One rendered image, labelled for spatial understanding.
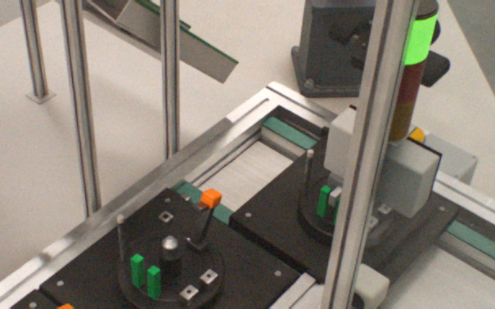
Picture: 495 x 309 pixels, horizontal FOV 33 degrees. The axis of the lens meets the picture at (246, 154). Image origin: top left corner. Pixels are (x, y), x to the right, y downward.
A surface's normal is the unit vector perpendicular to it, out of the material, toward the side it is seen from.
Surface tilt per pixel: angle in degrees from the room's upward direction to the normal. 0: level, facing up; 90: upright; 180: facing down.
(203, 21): 0
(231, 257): 0
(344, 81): 90
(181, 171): 0
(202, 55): 90
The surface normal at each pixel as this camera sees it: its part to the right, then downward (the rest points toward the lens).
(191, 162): 0.05, -0.73
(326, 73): 0.10, 0.68
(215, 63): 0.65, 0.55
